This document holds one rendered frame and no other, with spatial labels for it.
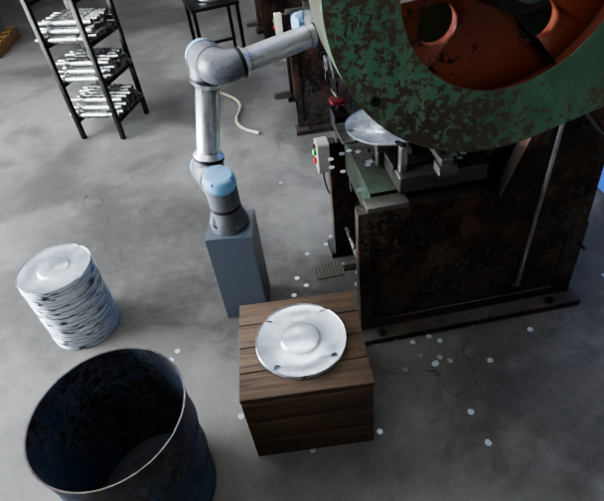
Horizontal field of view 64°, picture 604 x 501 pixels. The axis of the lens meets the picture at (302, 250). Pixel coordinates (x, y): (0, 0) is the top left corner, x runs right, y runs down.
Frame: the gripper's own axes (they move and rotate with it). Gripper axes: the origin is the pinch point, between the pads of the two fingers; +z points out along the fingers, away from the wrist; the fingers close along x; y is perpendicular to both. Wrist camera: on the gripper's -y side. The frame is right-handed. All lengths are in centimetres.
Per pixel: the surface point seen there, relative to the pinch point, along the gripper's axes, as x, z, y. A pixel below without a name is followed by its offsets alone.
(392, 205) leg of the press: -4, 12, -60
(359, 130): -0.1, -1.9, -34.3
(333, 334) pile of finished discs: 22, 40, -85
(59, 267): 122, 40, -26
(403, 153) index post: -10, -1, -52
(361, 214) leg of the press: 6, 14, -59
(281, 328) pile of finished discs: 38, 40, -79
